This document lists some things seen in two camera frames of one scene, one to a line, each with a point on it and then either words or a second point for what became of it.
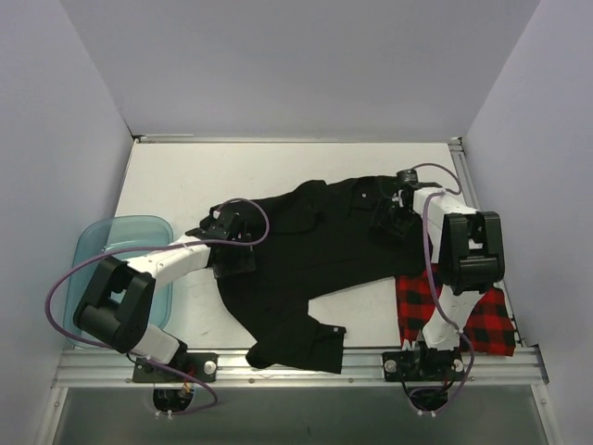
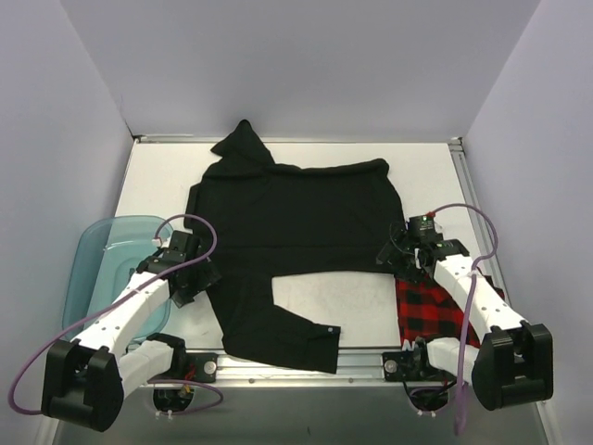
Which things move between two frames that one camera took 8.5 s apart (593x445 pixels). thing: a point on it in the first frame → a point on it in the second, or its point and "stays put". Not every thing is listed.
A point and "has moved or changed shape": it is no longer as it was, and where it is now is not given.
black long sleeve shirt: [313, 235] has moved or changed shape
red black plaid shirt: [489, 328] stays put
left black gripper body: [236, 265] → [194, 282]
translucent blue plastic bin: [117, 232] stays put
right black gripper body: [389, 222] → [398, 253]
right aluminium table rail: [460, 157] stays put
